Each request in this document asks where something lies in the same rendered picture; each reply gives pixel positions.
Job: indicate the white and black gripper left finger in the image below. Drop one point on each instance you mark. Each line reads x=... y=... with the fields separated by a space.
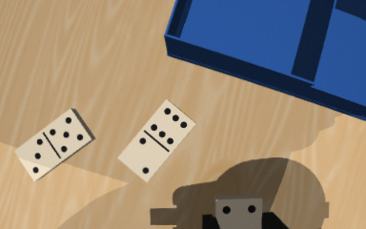
x=209 y=222

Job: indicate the cream domino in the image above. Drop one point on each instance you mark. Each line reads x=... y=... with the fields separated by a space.
x=238 y=212
x=156 y=140
x=65 y=136

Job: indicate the blue three-compartment bin rack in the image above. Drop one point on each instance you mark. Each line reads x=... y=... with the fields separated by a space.
x=273 y=43

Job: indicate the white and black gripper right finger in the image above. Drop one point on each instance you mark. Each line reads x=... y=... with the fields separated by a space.
x=271 y=221

